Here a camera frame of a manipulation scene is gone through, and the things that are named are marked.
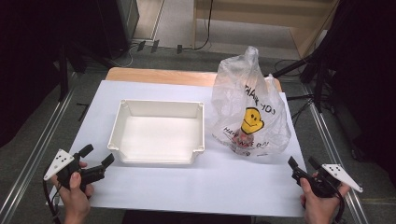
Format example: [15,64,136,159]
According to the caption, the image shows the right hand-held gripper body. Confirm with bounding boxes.
[291,163,363,199]

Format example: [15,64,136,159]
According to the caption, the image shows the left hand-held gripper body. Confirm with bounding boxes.
[43,148,106,191]

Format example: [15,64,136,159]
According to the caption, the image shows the clear plastic bag smiley print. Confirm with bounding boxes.
[210,46,292,158]

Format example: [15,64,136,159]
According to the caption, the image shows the person's right hand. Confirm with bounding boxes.
[300,177,351,224]

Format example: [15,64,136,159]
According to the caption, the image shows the person's left hand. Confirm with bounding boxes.
[50,172,95,224]

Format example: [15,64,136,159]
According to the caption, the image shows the white plastic bin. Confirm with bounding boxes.
[106,98,205,165]

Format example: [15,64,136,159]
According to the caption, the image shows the dark red snack packet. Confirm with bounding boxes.
[232,125,260,155]

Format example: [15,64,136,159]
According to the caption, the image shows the black tripod stand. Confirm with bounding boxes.
[272,52,332,114]

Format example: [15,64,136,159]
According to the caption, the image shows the white sheet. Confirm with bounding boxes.
[46,79,307,217]

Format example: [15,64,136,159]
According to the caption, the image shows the black curtain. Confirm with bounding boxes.
[311,0,396,188]
[0,0,139,147]

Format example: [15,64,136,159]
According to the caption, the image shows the wooden board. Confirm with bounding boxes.
[106,66,283,93]

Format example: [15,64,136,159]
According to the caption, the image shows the light wooden furniture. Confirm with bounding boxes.
[192,0,341,60]

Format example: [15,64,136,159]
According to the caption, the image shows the metal floor rail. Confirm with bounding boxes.
[0,88,78,224]
[303,85,371,224]

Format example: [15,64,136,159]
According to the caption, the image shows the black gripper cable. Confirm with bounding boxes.
[333,186,347,224]
[42,178,62,224]

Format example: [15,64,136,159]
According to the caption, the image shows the black floor cables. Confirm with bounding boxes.
[274,59,314,127]

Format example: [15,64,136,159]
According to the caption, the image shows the white floor cable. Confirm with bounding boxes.
[116,43,138,68]

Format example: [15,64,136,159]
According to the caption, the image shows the black hanging cable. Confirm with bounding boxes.
[181,0,215,51]

